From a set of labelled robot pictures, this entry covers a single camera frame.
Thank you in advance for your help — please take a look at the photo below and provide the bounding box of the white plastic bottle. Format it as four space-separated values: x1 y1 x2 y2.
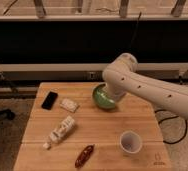
43 116 75 150

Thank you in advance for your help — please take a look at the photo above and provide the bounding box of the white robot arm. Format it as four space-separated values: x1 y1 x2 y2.
102 53 188 120

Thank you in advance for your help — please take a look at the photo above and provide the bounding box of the green ceramic bowl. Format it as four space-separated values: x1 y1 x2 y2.
92 84 116 110

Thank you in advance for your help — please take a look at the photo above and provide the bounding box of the small white packet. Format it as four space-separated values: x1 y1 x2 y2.
60 98 79 113

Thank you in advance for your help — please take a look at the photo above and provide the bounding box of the black smartphone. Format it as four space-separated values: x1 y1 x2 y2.
41 92 58 110

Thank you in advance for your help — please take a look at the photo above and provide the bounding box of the white paper cup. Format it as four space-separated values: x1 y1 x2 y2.
119 131 143 155

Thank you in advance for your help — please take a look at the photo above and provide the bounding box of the black office chair base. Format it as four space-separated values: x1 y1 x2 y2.
0 109 15 120

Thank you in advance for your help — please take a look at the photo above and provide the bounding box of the black hanging cable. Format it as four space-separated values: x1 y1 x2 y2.
129 11 143 54

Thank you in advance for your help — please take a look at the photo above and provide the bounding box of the black cable on floor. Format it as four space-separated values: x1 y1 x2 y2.
154 109 188 145

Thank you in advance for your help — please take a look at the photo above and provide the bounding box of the long metal rail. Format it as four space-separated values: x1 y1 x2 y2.
0 63 188 81

